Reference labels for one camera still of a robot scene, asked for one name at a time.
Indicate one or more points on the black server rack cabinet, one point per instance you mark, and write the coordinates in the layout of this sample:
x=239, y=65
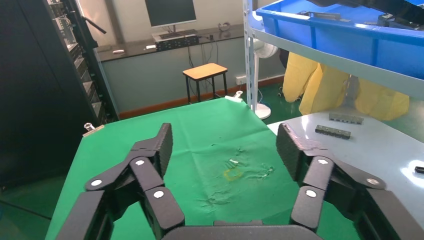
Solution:
x=39, y=82

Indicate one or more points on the black network switch box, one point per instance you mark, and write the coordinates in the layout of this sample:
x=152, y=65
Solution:
x=177, y=43

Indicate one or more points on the yellow garment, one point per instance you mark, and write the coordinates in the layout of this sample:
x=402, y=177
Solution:
x=318, y=89

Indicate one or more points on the stamped metal bracket plate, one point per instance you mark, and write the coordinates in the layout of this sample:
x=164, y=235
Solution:
x=324, y=15

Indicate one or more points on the black computer monitor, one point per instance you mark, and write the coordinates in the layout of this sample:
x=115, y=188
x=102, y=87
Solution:
x=170, y=11

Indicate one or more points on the small white scrap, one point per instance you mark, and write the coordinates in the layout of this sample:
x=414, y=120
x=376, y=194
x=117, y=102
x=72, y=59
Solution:
x=234, y=161

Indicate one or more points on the grey slotted metal rail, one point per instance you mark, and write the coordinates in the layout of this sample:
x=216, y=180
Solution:
x=333, y=132
x=346, y=119

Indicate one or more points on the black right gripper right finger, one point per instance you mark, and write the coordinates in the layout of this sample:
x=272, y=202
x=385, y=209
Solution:
x=318, y=172

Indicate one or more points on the small black clip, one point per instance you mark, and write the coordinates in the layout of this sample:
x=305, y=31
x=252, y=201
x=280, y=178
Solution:
x=419, y=170

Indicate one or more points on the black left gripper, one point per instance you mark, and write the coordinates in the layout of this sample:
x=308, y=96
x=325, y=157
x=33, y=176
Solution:
x=407, y=6

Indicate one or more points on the white metal shelf board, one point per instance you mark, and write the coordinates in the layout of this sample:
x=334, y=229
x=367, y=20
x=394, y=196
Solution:
x=348, y=68

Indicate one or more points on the blue plastic tray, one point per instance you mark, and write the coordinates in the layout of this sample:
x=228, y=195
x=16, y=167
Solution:
x=348, y=43

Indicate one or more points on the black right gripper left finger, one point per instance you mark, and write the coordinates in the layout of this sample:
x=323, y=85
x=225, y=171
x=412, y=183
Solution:
x=145, y=175

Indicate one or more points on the silver binder clip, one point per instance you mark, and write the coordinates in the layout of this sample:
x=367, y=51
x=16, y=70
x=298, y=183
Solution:
x=93, y=130
x=233, y=98

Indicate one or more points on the small white desk item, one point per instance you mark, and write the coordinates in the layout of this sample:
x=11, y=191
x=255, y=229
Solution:
x=118, y=51
x=150, y=47

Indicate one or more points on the dark top workbench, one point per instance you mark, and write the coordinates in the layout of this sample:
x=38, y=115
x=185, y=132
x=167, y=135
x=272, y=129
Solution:
x=132, y=48

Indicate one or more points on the white perforated shelf post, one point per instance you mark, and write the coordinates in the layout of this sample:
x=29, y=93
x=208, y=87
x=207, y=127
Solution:
x=250, y=66

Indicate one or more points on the green table cloth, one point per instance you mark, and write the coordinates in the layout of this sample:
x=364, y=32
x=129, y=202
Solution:
x=205, y=132

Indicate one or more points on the grey headset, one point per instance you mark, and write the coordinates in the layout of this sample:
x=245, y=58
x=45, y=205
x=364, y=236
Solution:
x=224, y=26

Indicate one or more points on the wooden top stool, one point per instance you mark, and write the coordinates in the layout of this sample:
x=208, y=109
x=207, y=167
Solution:
x=205, y=70

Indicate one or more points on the white pedestal fan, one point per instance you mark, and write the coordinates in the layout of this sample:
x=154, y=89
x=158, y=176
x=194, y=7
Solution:
x=261, y=112

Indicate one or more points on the white wall power outlet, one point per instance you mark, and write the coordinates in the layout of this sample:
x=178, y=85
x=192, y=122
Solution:
x=241, y=80

